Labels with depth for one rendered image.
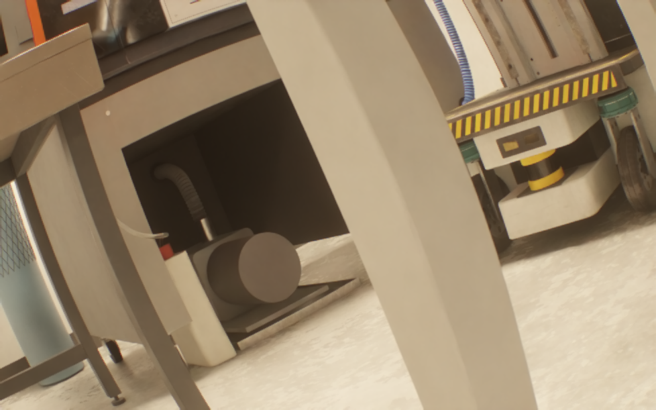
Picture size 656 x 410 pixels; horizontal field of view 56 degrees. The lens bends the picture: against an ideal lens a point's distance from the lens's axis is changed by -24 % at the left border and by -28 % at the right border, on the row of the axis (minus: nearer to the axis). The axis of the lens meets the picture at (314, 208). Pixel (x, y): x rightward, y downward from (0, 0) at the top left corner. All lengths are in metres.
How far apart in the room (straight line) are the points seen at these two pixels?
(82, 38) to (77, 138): 0.17
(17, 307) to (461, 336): 2.17
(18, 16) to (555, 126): 1.02
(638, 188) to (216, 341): 1.08
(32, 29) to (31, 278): 1.43
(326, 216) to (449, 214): 1.71
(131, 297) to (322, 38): 0.81
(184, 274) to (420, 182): 1.45
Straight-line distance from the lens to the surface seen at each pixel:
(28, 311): 2.47
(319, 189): 2.07
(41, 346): 2.48
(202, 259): 2.11
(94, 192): 1.13
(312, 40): 0.38
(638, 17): 0.75
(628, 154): 1.37
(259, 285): 1.95
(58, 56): 1.09
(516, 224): 1.52
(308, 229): 2.18
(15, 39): 1.19
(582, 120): 1.47
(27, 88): 1.06
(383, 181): 0.37
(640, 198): 1.39
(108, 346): 2.37
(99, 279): 1.80
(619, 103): 1.38
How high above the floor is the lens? 0.39
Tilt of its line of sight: 5 degrees down
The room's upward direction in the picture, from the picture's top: 24 degrees counter-clockwise
